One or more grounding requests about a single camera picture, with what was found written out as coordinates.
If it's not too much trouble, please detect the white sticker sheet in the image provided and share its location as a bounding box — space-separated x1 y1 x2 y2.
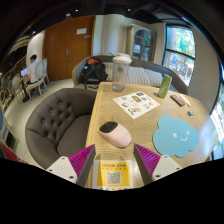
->
112 90 161 120

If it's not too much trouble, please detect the white pen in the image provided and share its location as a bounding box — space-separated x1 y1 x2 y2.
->
179 93 192 108

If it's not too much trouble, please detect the black-framed window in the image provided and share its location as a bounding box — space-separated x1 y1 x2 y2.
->
162 24 197 87

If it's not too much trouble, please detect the yellow code card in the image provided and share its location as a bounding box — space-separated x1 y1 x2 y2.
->
91 159 134 192

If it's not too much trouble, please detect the striped cushion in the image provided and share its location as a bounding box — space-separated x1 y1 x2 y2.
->
103 62 115 83
143 68 164 88
125 65 149 86

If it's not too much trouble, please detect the person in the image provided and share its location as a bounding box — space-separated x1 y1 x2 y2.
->
26 54 39 86

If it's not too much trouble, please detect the grey tufted armchair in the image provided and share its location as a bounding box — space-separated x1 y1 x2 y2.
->
25 87 98 170

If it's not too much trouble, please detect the black and red backpack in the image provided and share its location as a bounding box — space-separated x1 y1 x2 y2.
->
79 57 109 86

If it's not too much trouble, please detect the clear plastic shaker bottle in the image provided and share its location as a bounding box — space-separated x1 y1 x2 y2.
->
111 52 133 93

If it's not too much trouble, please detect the blue cloud-shaped mouse pad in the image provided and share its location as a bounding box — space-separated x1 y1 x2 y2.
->
152 115 200 159

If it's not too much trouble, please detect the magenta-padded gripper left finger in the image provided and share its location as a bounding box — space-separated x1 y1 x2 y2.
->
45 143 97 188

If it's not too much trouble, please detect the green drink can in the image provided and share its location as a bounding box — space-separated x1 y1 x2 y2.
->
157 73 173 99

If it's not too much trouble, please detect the open laptop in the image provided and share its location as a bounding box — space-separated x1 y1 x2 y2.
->
19 67 29 78

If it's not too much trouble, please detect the brown wooden door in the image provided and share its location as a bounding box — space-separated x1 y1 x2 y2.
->
44 15 96 83

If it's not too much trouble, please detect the grey curved sofa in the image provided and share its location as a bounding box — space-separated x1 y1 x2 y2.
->
71 55 189 96

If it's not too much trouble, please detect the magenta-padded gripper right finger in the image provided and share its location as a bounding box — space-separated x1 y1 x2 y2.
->
133 143 184 186

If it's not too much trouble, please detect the arched glass-door cabinet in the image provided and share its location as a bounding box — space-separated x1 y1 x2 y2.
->
125 23 158 63

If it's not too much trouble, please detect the group of white chairs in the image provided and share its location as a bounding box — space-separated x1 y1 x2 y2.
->
0 58 49 109

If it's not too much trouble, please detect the black and red flat box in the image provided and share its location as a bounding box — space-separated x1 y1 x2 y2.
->
169 94 186 108

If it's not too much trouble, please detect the pink computer mouse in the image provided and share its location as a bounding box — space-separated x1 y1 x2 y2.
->
97 121 133 149

